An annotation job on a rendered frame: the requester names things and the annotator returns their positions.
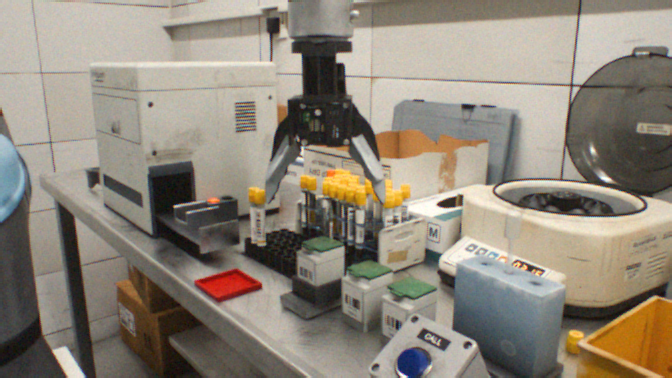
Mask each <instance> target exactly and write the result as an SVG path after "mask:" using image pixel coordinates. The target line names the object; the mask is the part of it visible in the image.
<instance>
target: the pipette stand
mask: <svg viewBox="0 0 672 378"><path fill-rule="evenodd" d="M505 272H506V263H504V262H501V261H498V260H496V259H493V258H490V257H487V256H484V255H478V256H474V257H471V258H468V259H465V260H462V261H458V262H456V275H455V292H454V308H453V325H452V330H453V331H455V332H457V333H459V334H461V335H463V336H465V337H468V338H470V339H472V340H474V341H475V342H476V343H477V346H478V349H479V352H480V354H481V357H483V358H482V359H484V363H485V366H486V368H487V371H488V373H489V376H490V377H492V378H553V377H555V376H557V375H558V374H560V373H562V372H563V367H564V364H562V363H560V362H558V361H557V353H558V344H559V336H560V334H561V327H562V318H563V310H564V301H565V293H566V285H564V284H561V283H558V282H555V281H552V280H549V279H547V278H544V277H541V276H538V275H535V274H532V273H530V272H527V270H526V271H524V269H521V268H518V267H515V266H513V265H512V272H511V275H508V274H505Z"/></svg>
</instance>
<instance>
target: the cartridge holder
mask: <svg viewBox="0 0 672 378"><path fill-rule="evenodd" d="M341 282H342V277H341V278H337V280H335V281H332V282H329V283H326V284H322V285H320V286H317V287H316V286H314V285H312V284H310V283H308V282H306V281H304V280H302V278H300V277H297V274H296V275H293V276H292V291H290V292H287V293H283V295H280V304H282V305H285V306H286V307H288V308H290V310H291V311H293V312H294V313H296V314H299V315H300V316H302V317H304V318H305V319H308V318H310V317H314V316H315V315H318V314H320V313H323V312H326V311H329V310H331V309H334V307H336V306H340V305H342V283H341Z"/></svg>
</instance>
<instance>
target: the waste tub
mask: <svg viewBox="0 0 672 378"><path fill-rule="evenodd" d="M576 346H577V347H580V348H581V349H580V357H578V365H577V373H576V378H672V301H670V300H667V299H664V298H661V297H657V296H653V297H651V298H650V299H648V300H646V301H645V302H642V303H641V304H639V305H637V306H636V307H634V309H632V310H631V311H629V312H626V313H625V314H623V315H621V316H620V317H618V318H616V319H615V320H613V321H612V322H609V324H607V325H606V326H604V327H602V328H601V329H599V330H597V331H596V332H593V333H591V334H590V335H588V336H587V338H585V339H583V340H582V341H580V342H577V343H576Z"/></svg>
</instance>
